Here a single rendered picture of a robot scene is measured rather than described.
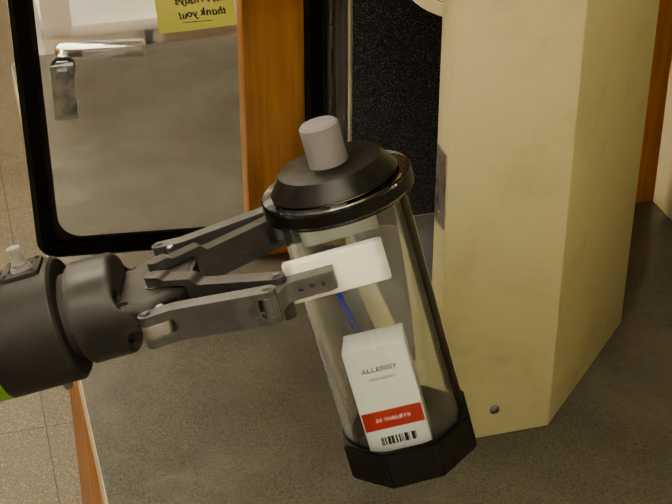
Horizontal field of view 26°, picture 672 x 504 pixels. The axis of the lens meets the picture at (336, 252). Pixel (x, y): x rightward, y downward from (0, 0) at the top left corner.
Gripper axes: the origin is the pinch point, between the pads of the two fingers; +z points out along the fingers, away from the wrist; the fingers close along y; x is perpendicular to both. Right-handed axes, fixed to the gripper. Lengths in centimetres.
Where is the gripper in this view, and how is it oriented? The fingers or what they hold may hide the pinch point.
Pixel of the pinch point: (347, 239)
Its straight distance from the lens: 103.5
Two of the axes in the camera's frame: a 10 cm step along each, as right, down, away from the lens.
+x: 2.7, 8.8, 3.8
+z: 9.6, -2.7, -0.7
